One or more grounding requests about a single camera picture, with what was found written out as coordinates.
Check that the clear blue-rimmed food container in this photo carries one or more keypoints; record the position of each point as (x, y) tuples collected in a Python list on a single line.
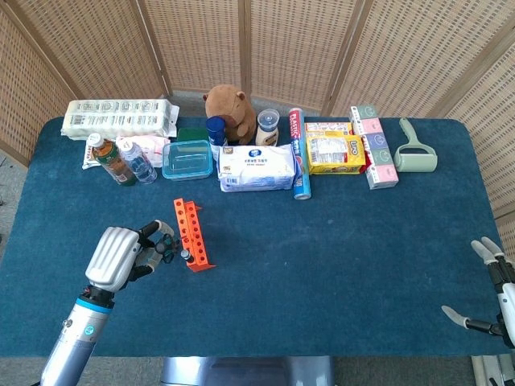
[(187, 161)]

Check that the rattan folding screen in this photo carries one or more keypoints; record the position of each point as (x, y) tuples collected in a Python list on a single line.
[(201, 40)]

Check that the dark green box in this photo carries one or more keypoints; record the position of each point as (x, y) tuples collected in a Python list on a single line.
[(193, 134)]

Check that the pale green lint roller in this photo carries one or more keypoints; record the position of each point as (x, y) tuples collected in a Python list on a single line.
[(414, 158)]

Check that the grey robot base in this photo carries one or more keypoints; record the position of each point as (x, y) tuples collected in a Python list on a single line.
[(241, 372)]

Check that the blue white spray can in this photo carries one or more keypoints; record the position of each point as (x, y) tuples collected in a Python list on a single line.
[(216, 130)]

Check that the white blue wet wipes pack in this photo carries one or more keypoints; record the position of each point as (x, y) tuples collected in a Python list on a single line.
[(257, 169)]

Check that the yellow Lipo snack bag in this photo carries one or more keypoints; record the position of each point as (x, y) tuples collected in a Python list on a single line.
[(334, 154)]

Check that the cream bottle with clear cap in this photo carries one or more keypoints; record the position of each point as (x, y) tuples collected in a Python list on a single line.
[(267, 134)]

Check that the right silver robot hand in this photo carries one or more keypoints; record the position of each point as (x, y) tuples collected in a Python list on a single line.
[(507, 301)]

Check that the blue felt table cover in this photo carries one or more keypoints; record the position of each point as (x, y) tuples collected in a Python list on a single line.
[(322, 261)]

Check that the white printed roll pack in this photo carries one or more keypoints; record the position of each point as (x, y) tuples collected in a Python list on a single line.
[(116, 118)]

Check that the brown capybara plush toy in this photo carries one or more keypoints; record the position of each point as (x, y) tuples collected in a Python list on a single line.
[(233, 112)]

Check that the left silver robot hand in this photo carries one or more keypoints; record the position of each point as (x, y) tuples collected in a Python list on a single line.
[(112, 257)]

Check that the pastel tissue box pack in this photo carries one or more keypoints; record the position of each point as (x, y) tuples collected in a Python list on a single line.
[(378, 161)]

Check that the silver black precision screwdriver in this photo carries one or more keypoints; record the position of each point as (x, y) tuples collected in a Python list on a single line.
[(186, 255)]

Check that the clear water bottle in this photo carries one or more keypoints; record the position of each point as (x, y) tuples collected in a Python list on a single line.
[(138, 163)]

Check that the grey metal frame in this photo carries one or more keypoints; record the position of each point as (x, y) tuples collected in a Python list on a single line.
[(483, 372)]

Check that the orange test tube rack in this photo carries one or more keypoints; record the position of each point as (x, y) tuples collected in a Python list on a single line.
[(197, 241)]

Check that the blue plastic wrap roll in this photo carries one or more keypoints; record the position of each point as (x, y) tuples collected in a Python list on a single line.
[(299, 161)]

